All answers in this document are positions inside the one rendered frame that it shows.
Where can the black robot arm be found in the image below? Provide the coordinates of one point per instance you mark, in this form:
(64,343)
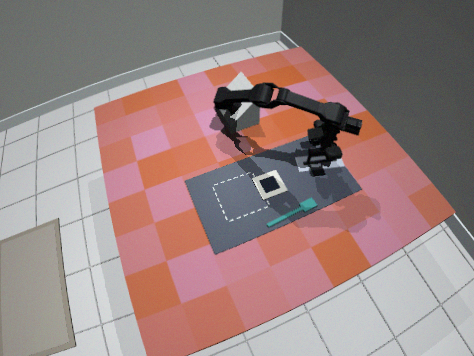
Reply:
(334,114)

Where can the dark grey flat mat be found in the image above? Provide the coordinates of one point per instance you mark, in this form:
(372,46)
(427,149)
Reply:
(239,196)

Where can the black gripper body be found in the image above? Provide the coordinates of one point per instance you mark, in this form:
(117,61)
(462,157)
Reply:
(331,151)

